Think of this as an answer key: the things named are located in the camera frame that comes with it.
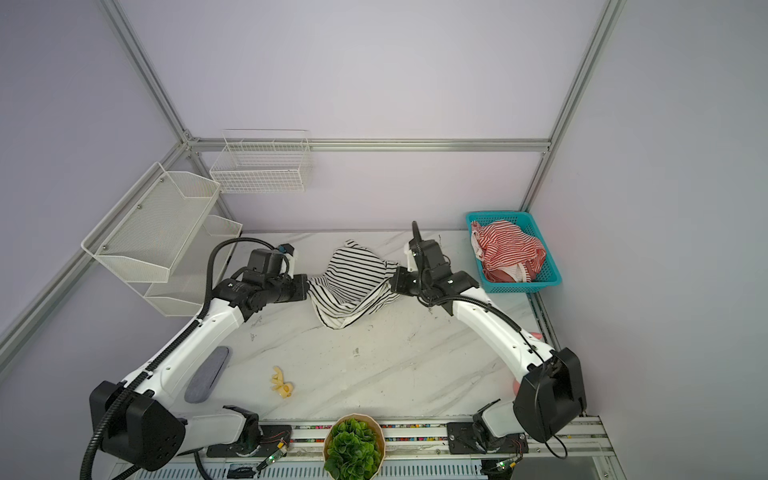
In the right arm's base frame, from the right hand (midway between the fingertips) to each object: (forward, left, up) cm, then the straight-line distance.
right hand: (387, 279), depth 79 cm
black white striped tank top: (+13, +12, -21) cm, 28 cm away
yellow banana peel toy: (-23, +28, -19) cm, 41 cm away
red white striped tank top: (+23, -41, -15) cm, 49 cm away
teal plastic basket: (+13, -54, -16) cm, 57 cm away
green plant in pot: (-37, +6, -11) cm, 39 cm away
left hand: (-1, +22, -2) cm, 23 cm away
